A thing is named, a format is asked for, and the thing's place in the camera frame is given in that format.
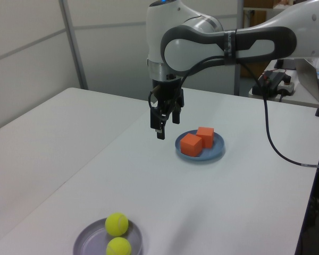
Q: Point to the cardboard box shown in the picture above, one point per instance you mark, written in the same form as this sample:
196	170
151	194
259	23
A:
251	71

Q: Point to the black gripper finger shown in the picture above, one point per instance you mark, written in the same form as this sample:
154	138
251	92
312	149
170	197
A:
176	117
156	119

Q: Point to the yellow tennis ball HEAD print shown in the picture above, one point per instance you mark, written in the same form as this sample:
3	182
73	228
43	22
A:
118	247

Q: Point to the white socket adapter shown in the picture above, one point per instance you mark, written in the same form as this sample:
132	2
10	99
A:
286	86

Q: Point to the plain yellow tennis ball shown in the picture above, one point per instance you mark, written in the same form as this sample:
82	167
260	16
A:
116	224

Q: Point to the purple plate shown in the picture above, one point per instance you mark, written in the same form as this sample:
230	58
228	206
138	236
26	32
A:
91	241

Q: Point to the grey laptop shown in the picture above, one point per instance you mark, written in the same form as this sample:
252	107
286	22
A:
308	71

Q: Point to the white desk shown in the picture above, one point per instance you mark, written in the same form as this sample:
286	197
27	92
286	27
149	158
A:
300	98

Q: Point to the grey partition post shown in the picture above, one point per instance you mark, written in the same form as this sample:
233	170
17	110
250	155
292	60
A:
74	45
239	79

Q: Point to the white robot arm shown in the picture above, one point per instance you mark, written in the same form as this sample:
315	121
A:
154	32

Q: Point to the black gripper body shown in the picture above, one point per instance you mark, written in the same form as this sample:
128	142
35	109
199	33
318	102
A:
168	93

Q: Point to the blue plate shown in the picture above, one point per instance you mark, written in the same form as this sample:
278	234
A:
218	148

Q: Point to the tall cardboard panel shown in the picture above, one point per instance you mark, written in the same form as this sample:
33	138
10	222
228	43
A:
255	18

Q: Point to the orange cube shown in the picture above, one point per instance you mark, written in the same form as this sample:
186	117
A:
190	146
208	138

